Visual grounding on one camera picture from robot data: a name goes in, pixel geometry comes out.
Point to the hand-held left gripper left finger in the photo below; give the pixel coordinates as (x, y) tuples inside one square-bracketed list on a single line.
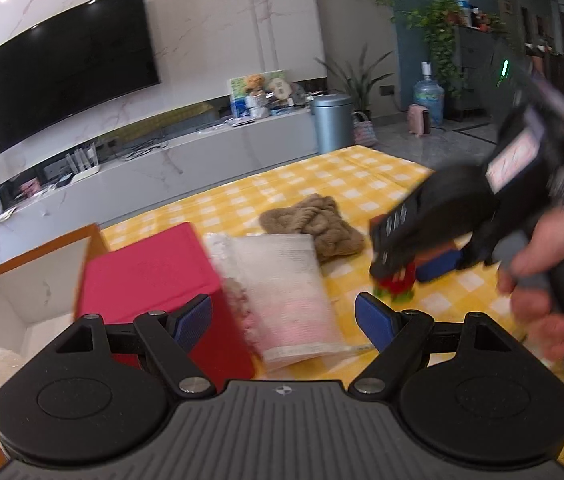
[(194, 322)]

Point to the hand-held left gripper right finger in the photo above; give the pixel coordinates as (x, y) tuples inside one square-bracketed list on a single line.
[(374, 317)]

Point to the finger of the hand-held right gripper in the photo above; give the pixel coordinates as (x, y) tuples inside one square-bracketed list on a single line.
[(397, 232), (439, 265)]

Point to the red plush toy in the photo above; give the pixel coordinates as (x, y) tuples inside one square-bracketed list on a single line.
[(397, 286)]

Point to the orange cardboard box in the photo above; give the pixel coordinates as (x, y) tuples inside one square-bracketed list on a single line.
[(36, 280)]

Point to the person's right hand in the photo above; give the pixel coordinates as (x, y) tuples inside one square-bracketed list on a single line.
[(542, 240)]

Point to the red square box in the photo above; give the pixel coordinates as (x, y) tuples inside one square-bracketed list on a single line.
[(161, 270)]

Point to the yellow checkered tablecloth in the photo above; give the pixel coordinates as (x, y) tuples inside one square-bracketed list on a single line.
[(342, 180)]

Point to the clear bagged pink white towel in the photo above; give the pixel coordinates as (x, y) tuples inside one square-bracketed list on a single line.
[(287, 290)]

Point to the woven basket bag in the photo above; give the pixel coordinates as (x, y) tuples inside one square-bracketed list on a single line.
[(364, 132)]

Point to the blue water jug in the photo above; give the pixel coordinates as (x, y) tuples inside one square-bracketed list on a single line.
[(428, 97)]

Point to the grey metal trash can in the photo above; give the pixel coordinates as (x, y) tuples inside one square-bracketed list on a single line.
[(332, 125)]

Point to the grey sideboard cabinet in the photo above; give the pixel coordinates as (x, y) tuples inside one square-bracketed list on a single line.
[(487, 70)]

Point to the potted snake plant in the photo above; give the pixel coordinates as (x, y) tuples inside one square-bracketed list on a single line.
[(357, 85)]

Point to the white marble television cabinet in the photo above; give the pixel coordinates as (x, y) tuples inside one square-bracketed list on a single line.
[(161, 165)]

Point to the leafy green potted plant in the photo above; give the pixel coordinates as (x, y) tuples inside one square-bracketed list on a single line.
[(437, 30)]

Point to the round paper fan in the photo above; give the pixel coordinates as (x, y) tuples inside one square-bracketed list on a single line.
[(281, 88)]

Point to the white router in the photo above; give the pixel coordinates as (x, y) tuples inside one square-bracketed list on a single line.
[(84, 172)]

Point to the flat book on cabinet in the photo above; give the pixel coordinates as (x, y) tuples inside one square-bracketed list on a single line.
[(244, 121)]

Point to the brown teddy bear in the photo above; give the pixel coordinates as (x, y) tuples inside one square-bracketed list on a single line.
[(255, 85)]

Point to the pink photo card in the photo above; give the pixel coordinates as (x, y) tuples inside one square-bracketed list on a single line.
[(30, 187)]

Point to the green picture board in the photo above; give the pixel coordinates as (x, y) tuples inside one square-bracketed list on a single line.
[(236, 87)]

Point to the black wall television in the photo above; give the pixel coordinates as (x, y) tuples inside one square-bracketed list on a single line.
[(71, 60)]

